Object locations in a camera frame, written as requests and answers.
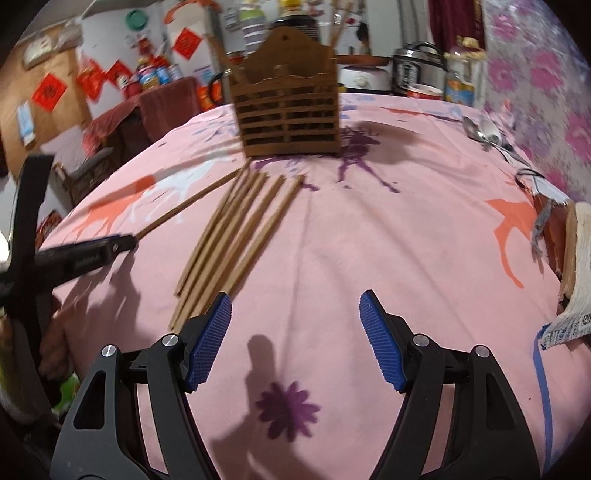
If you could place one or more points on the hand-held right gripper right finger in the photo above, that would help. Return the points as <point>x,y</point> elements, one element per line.
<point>381,344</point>

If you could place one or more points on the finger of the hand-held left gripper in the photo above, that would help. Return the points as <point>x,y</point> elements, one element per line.
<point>120,251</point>
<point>120,241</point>

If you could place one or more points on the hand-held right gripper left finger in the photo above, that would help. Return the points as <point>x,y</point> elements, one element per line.
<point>207,346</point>

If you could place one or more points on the single wooden chopstick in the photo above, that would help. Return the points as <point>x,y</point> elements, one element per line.
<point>184,206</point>

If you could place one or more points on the bunch of wooden chopsticks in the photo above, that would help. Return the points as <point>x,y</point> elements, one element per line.
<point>226,226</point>

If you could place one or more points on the wooden utensil holder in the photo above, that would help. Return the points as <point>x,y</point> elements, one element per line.
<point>286,115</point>

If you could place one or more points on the person's left hand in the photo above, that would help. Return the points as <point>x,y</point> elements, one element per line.
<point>56,350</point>

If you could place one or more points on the red printed box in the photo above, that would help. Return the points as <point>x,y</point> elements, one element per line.
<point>47,229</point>

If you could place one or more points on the wooden armchair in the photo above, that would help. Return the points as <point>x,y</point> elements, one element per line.
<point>85,175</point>

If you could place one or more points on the pink deer print sheet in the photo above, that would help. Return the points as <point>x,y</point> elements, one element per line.
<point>415,240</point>

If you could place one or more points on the green plastic bag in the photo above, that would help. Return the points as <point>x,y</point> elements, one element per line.
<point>69,387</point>

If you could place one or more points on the table with red cloth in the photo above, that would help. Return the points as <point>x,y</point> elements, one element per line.
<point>166,104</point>

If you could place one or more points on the blue white packet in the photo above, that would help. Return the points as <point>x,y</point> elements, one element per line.
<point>26,123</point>

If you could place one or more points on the red plastic bag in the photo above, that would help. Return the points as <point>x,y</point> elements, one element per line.
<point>92,79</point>

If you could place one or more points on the red diamond paper decoration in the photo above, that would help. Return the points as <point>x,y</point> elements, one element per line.
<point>48,92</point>
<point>189,44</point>
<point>118,74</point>

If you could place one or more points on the red gift box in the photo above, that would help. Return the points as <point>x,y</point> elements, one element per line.
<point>207,97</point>

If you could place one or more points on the yellow cooking oil bottle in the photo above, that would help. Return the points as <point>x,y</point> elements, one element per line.
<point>147,74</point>

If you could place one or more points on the blue can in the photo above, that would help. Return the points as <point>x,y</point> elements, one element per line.
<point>162,74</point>

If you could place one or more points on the clear jar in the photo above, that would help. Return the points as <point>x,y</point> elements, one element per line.
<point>174,73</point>

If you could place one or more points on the stainless steel kettle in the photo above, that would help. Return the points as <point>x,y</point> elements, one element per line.
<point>221,87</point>

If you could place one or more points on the metal tweezers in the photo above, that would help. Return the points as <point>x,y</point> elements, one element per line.
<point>542,226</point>

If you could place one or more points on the cream woven handbag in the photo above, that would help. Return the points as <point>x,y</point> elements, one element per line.
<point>40,53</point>

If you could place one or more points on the green round basin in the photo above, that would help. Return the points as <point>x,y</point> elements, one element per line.
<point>136,19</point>

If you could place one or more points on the white refrigerator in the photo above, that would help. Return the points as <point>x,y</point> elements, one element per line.
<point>194,18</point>

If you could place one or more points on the metal spoon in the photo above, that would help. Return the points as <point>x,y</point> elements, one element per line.
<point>472,127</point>

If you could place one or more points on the stacked steamer with green lid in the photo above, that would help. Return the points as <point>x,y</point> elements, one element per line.
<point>254,25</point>

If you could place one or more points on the red white noodle bowl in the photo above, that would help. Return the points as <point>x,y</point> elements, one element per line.
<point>425,92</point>

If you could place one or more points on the white rice cooker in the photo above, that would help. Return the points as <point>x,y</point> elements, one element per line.
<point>364,79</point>

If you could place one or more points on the black silver pressure cooker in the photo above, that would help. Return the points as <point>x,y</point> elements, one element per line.
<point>420,69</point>

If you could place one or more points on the clear plastic bottle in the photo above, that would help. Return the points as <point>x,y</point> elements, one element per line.
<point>463,78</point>

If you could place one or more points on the dark sauce bottle yellow cap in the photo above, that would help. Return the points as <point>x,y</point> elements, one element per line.
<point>295,18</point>

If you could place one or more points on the brown wok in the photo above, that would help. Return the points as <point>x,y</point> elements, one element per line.
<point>364,60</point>

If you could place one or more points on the dark red curtain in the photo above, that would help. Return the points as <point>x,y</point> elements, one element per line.
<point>455,23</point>

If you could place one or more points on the brown wall board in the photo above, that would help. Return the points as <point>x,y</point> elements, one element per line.
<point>60,124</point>

